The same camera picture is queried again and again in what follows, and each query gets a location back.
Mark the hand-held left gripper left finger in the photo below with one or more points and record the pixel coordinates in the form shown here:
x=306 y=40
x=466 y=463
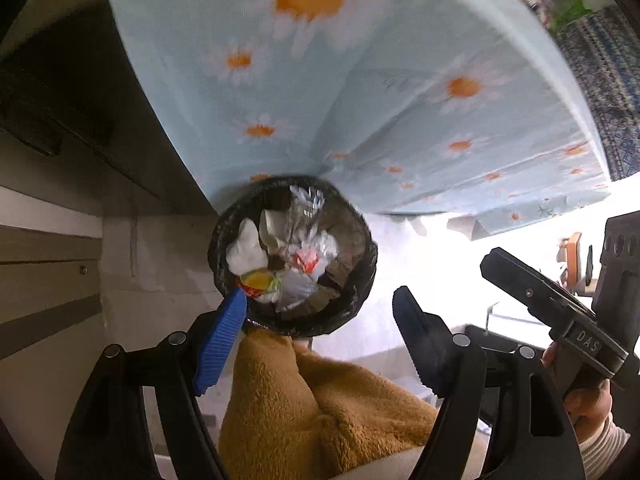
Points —
x=220 y=345

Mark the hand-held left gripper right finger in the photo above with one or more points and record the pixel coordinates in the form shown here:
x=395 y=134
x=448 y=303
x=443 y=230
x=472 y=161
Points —
x=417 y=335

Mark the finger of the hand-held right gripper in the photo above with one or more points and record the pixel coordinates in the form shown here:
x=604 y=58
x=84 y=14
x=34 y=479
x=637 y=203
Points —
x=525 y=287

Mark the yellow snack wrapper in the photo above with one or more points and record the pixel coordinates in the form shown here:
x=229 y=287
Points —
x=257 y=282

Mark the large white tissue wad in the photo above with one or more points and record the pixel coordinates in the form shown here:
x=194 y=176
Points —
x=245 y=252

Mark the black trash bin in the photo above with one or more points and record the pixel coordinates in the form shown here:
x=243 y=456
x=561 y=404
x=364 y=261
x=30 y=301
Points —
x=350 y=260

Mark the orange and white wrapper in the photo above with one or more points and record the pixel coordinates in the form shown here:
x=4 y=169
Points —
x=305 y=260

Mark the white plastic bag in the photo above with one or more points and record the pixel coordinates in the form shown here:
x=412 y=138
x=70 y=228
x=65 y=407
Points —
x=325 y=250

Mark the clear plastic bag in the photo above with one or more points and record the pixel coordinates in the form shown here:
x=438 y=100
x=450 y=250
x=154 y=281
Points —
x=307 y=205

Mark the person's right forearm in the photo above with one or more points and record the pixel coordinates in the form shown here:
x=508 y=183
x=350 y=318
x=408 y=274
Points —
x=607 y=452

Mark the person's right hand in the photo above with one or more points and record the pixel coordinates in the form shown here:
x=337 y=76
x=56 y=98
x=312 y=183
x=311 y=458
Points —
x=590 y=407

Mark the wooden chair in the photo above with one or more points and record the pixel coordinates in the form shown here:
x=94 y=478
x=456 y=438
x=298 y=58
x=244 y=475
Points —
x=572 y=260

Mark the grey kitchen cabinet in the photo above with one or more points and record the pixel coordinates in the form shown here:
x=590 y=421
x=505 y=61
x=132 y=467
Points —
x=50 y=270

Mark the blue patterned cloth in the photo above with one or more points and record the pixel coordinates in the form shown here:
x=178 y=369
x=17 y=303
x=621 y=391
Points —
x=610 y=85

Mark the blue daisy tablecloth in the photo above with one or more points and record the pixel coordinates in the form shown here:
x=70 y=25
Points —
x=400 y=85

